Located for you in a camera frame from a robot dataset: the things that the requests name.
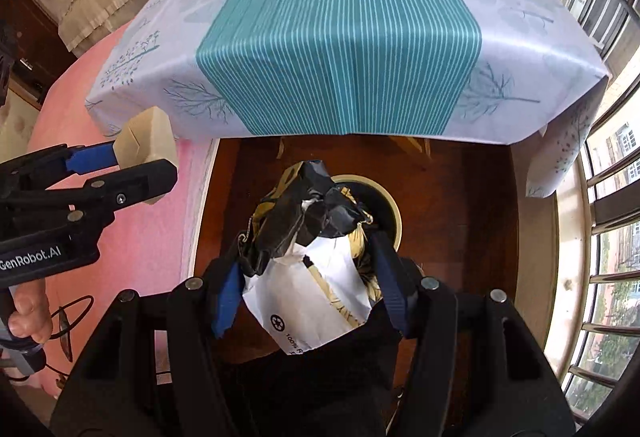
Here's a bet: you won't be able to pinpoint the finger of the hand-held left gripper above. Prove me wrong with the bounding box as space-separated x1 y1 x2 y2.
0 141 121 201
0 159 178 230

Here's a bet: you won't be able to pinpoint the cream round waste bin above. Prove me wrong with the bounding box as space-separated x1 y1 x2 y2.
332 174 403 253

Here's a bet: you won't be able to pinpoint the dark wooden furniture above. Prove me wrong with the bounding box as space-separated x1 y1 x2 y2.
0 0 76 110

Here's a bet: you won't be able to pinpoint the person's black trousers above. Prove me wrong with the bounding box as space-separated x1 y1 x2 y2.
235 302 416 437

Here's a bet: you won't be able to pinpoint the teal striped white tablecloth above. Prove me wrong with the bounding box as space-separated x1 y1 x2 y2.
82 0 612 198

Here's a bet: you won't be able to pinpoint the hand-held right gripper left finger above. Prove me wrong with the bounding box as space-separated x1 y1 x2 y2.
50 257 251 437

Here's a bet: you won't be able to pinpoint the black gold paper bag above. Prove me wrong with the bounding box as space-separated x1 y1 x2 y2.
236 159 391 357

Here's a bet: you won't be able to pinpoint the pink blanket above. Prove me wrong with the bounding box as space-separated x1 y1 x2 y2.
0 24 221 398

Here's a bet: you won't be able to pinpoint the metal window grille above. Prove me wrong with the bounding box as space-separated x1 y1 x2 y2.
500 0 640 418

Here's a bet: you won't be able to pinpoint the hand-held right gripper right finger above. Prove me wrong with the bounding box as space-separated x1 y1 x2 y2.
367 231 576 437

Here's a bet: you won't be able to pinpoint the person's left hand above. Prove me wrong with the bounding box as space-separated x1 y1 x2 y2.
9 279 52 345

